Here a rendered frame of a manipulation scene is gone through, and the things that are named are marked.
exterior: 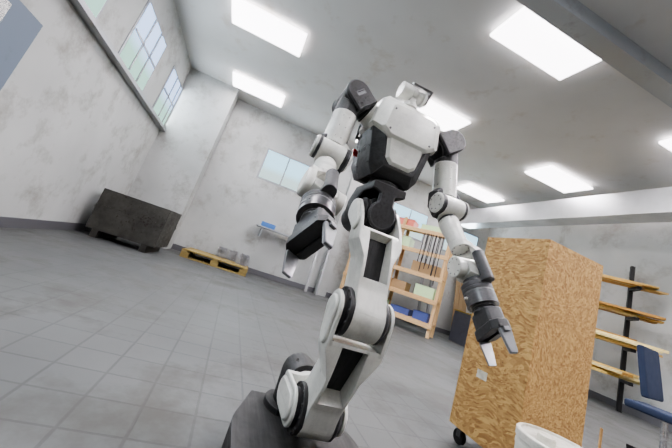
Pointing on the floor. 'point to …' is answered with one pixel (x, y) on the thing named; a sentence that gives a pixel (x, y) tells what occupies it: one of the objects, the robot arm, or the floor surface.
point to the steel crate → (132, 221)
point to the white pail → (525, 437)
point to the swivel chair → (649, 384)
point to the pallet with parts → (220, 259)
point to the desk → (460, 327)
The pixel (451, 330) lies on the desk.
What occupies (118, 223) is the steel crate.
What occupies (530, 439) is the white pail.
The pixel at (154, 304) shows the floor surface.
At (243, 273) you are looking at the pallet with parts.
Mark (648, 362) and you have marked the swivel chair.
